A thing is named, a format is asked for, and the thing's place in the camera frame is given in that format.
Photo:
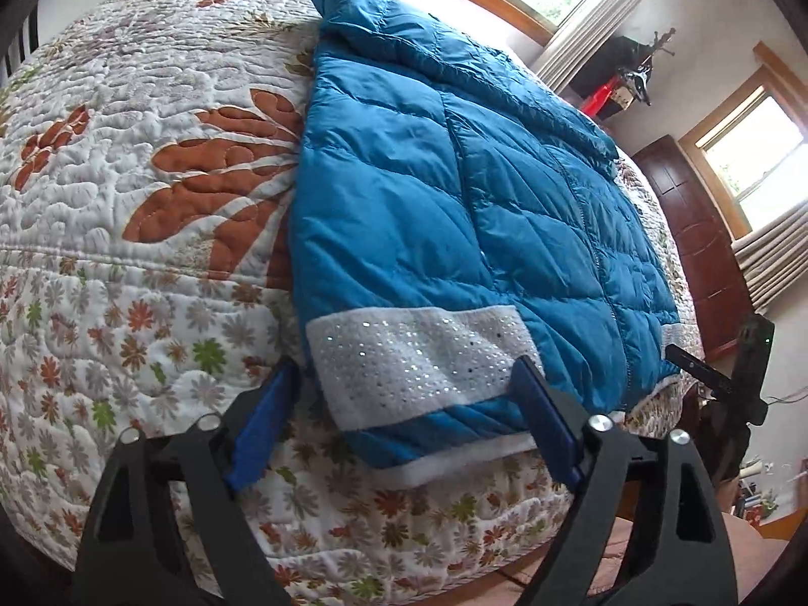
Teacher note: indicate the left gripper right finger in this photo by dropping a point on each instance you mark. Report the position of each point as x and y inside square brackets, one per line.
[678, 551]

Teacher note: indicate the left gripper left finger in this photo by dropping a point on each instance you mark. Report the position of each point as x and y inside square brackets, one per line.
[131, 549]

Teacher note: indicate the blue quilted down jacket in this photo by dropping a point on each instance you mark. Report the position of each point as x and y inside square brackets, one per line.
[451, 216]

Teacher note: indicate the coat rack with clothes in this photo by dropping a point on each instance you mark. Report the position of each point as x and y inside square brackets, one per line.
[618, 75]

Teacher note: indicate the dark wooden headboard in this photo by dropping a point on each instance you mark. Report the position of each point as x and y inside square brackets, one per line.
[719, 292]

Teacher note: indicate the white side window curtain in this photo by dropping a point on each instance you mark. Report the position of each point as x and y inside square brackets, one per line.
[773, 258]

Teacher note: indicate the floral quilted bedspread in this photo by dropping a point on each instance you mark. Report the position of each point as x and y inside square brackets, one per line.
[149, 166]

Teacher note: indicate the wooden framed side window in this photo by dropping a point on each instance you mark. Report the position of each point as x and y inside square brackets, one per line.
[750, 152]

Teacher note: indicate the white pleated curtain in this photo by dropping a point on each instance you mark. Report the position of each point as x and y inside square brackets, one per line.
[578, 38]

